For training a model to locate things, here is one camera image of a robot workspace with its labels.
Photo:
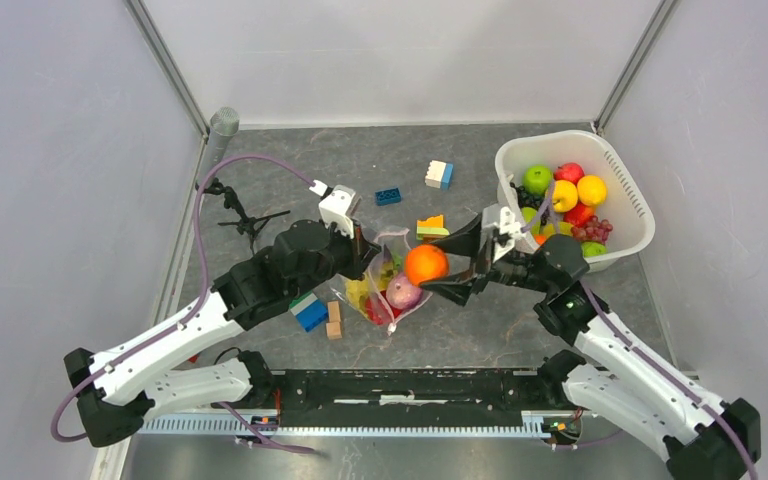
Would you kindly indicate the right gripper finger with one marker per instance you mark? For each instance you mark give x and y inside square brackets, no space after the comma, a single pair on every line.
[465,242]
[457,288]

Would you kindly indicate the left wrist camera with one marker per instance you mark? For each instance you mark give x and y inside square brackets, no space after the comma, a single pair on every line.
[337,205]

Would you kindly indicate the orange green yellow block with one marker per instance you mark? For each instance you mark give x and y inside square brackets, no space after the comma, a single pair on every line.
[431,228]

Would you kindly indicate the yellow toy cabbage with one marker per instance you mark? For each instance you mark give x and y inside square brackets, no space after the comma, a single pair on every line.
[373,282]

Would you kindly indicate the grey microphone on tripod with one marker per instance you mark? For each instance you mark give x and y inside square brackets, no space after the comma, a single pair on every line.
[222,127]

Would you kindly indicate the white plastic basket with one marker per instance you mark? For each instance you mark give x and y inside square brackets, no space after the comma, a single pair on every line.
[625,207]

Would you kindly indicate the white and blue block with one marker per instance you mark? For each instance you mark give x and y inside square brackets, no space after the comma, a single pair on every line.
[439,174]

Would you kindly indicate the red orange toy mango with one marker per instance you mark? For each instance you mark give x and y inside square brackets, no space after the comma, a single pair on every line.
[579,215]

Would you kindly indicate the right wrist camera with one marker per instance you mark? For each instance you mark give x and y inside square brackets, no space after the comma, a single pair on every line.
[501,231]

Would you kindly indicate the dark blue flat block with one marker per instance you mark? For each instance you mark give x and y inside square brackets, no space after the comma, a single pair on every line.
[387,196]

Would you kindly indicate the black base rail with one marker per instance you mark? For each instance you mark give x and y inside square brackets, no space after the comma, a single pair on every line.
[405,397]

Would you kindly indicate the purple toy onion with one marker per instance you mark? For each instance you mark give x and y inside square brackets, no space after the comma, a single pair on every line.
[401,294]

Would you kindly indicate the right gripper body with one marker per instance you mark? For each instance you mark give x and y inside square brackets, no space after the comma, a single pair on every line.
[513,269]

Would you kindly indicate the red toy apple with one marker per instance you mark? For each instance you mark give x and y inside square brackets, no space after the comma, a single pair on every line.
[571,172]

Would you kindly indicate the red toy bell pepper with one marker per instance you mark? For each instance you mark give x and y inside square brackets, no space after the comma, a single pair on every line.
[379,311]

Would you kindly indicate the blue green grey block stack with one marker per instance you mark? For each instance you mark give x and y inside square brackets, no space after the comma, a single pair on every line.
[309,311]

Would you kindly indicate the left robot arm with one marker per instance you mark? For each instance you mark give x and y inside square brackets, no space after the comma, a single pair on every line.
[117,390]

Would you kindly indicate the yellow green toy fruit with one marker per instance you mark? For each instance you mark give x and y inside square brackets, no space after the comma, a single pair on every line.
[563,228]

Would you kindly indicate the green toy apple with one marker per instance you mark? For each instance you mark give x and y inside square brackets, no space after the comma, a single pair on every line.
[536,179]

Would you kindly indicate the orange small block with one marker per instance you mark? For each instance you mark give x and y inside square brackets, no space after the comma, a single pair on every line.
[334,330]

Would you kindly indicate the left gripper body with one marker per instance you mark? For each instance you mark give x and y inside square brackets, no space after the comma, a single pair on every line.
[346,253]

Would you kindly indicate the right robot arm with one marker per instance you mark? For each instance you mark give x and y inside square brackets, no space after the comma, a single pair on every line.
[606,369]

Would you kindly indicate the black toy grapes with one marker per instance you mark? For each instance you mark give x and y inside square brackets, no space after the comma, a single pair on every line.
[527,200]

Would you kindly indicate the purple toy grapes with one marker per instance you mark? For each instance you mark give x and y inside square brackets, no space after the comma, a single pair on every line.
[594,230]

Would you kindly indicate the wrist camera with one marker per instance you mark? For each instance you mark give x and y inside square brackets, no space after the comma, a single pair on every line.
[337,205]
[501,231]

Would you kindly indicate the small green toy fruit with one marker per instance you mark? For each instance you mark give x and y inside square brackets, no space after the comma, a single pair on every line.
[593,249]

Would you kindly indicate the clear zip top bag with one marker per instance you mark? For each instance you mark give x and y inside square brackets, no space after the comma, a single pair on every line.
[395,243]

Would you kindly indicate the light green toy fruit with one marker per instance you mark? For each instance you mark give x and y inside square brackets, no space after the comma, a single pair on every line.
[532,219]

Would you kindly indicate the tan small block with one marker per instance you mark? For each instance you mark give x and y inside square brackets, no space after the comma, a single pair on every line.
[334,312]

